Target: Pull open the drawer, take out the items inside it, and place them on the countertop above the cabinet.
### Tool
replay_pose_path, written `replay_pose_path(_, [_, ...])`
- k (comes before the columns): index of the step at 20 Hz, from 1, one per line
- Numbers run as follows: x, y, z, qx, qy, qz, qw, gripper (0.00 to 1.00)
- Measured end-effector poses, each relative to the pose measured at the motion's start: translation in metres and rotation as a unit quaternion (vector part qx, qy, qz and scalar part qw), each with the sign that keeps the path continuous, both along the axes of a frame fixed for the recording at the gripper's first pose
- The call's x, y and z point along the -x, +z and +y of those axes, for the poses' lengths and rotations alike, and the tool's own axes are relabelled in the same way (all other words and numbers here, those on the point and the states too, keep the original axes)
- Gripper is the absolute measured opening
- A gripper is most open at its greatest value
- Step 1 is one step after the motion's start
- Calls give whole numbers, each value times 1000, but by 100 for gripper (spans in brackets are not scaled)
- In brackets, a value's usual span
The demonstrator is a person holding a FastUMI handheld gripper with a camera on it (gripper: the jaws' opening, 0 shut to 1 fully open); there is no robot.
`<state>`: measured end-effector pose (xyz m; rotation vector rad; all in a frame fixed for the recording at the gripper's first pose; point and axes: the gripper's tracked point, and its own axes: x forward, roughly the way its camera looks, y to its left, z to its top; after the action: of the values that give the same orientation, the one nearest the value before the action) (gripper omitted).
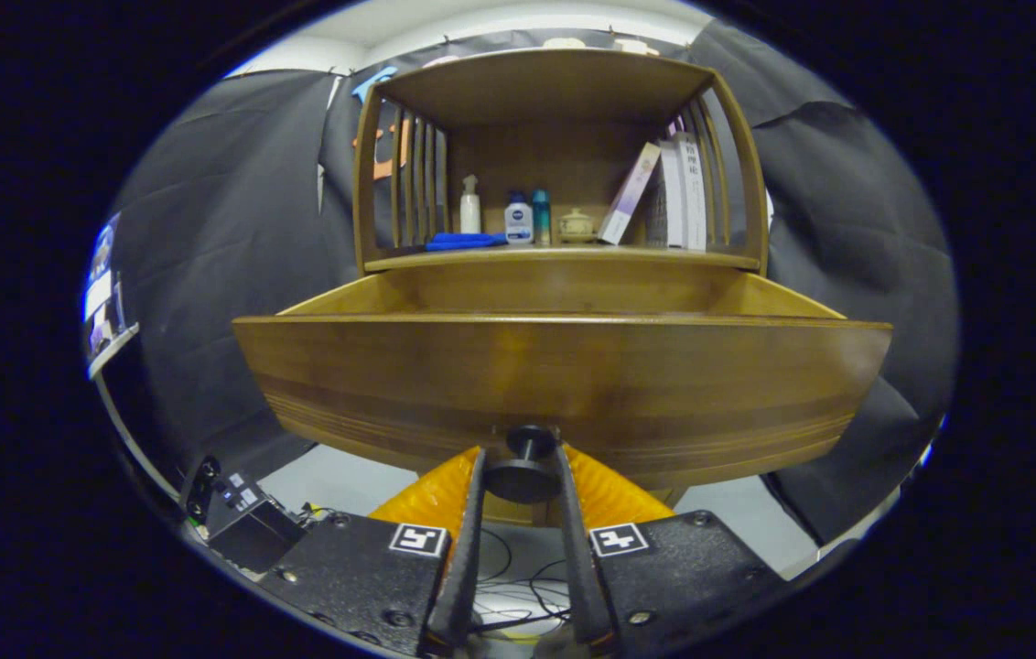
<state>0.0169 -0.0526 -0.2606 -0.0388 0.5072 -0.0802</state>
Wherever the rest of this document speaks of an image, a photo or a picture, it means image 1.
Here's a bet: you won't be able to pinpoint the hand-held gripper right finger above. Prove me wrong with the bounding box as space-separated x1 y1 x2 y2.
556 442 789 655

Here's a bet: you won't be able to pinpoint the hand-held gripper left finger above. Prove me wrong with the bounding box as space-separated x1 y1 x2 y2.
257 446 489 658

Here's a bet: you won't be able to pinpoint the wooden drawer with black knob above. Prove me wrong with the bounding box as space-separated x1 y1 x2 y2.
232 270 894 504

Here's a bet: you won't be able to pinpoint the wooden countertop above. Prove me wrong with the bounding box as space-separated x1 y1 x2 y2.
364 243 761 273

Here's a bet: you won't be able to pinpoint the wooden cabinet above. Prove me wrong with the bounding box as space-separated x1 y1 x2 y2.
353 48 771 527

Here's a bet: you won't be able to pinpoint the black electronic box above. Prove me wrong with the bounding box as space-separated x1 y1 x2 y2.
181 455 308 575

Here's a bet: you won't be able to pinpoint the blue folded cloth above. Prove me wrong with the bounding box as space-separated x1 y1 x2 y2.
425 232 510 252

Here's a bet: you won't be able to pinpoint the beige lidded tea cup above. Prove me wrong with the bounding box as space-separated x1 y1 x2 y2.
557 209 597 244

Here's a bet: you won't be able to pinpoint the white bottle with blue cap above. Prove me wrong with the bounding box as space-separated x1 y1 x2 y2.
504 190 534 245

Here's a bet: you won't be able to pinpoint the white pump bottle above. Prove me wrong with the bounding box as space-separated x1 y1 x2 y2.
459 175 482 235

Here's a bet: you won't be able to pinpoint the dark patterned book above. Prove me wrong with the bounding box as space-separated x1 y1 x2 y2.
644 174 670 246

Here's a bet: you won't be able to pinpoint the purple and white book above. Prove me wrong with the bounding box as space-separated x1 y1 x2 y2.
597 142 663 246

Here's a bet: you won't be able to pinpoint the thick white book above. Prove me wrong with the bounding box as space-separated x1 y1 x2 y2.
675 131 708 253

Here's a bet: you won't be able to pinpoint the white side table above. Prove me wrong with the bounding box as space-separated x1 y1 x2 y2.
86 322 140 381

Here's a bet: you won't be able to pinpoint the black floor cables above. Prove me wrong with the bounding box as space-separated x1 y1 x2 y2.
472 526 574 637

